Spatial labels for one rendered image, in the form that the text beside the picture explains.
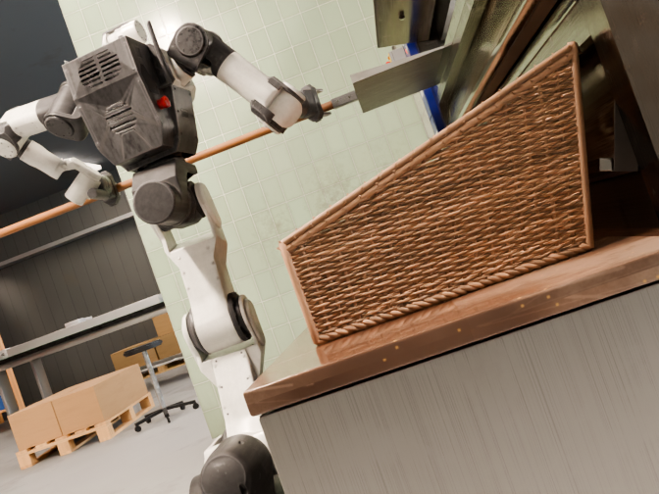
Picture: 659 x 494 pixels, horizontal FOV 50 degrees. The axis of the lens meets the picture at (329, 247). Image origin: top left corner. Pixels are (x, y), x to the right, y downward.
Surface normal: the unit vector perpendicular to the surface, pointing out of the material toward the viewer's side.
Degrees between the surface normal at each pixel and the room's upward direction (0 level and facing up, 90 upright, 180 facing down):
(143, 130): 105
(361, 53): 90
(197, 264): 80
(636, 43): 90
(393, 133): 90
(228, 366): 68
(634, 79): 90
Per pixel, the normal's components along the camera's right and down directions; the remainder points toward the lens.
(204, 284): -0.15, -0.15
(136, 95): -0.14, 0.29
